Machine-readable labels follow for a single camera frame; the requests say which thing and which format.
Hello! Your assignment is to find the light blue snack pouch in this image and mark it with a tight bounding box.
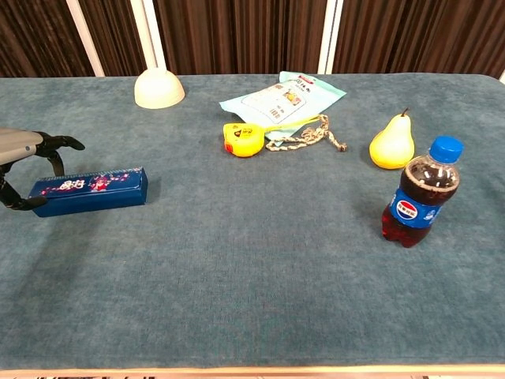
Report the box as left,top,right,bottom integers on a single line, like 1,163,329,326
219,70,348,141

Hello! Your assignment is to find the braided beige rope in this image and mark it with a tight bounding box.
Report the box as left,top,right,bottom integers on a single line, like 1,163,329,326
265,114,348,153

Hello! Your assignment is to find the upturned white bowl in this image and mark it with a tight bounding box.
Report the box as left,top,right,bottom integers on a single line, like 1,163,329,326
133,67,186,110

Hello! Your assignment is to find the blue rectangular box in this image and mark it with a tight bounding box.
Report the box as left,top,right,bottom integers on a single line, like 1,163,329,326
28,166,149,218

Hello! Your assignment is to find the white frame post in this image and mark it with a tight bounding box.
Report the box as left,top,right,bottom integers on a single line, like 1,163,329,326
317,0,345,75
65,0,106,77
129,0,167,71

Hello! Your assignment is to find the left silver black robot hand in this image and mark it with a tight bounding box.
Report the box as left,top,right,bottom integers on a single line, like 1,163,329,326
0,126,86,212

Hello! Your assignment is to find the yellow pear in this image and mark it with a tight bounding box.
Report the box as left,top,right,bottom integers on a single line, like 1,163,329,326
368,107,416,171

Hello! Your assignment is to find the Pepsi cola bottle blue cap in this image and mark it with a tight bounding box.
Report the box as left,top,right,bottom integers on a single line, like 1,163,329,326
381,135,465,249

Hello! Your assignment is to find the teal table cloth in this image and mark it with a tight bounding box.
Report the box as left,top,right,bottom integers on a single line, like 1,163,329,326
0,73,505,370

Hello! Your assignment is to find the dark brown pleated curtain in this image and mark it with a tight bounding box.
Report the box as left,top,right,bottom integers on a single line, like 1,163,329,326
0,0,505,79

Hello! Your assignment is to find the yellow tape measure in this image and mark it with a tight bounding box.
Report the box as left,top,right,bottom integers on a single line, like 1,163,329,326
223,114,321,158

